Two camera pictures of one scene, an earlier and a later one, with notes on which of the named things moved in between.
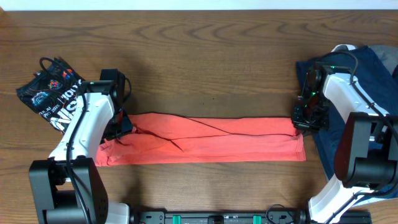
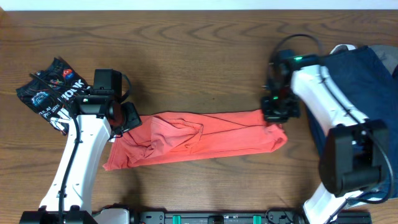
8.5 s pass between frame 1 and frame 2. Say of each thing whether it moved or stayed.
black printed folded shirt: stayed
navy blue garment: stayed
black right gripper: moved
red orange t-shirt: moved
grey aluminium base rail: stayed
